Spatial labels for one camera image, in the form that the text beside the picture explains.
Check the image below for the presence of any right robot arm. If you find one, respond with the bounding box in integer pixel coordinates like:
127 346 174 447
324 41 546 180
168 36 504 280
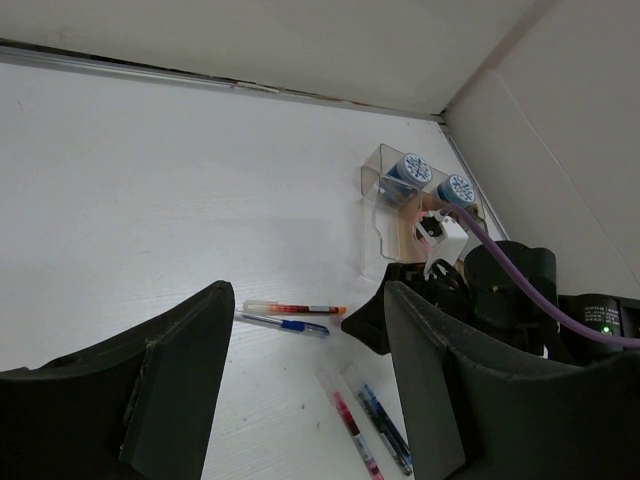
342 241 639 479

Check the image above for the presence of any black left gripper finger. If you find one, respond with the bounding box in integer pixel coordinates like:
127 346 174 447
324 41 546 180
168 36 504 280
1 281 235 479

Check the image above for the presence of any clear acrylic desk organizer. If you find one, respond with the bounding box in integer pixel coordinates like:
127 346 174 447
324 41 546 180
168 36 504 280
360 144 485 280

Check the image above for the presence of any aluminium rail right side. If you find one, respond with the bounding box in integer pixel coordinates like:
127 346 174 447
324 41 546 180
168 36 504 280
437 116 511 240

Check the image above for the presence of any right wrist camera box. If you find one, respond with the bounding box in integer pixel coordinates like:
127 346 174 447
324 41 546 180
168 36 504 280
424 211 469 276

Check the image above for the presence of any aluminium rail back edge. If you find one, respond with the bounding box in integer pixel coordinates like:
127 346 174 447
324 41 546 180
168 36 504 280
1 39 445 125

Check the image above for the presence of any dark blue gel pen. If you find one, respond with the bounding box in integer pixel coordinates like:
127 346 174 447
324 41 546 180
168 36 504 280
340 364 413 476

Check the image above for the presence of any blue jar with splash label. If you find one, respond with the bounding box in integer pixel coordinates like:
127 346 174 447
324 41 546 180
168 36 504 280
386 153 433 190

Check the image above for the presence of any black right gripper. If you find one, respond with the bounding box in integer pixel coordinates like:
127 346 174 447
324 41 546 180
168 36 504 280
340 246 639 479

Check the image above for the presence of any blue ballpoint pen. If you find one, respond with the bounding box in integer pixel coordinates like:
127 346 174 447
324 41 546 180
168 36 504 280
235 311 330 336

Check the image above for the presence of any red gel pen orange tip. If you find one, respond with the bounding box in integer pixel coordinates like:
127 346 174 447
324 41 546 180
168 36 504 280
243 300 347 316

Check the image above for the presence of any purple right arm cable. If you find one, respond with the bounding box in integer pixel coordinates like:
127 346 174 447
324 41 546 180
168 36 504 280
442 203 640 350

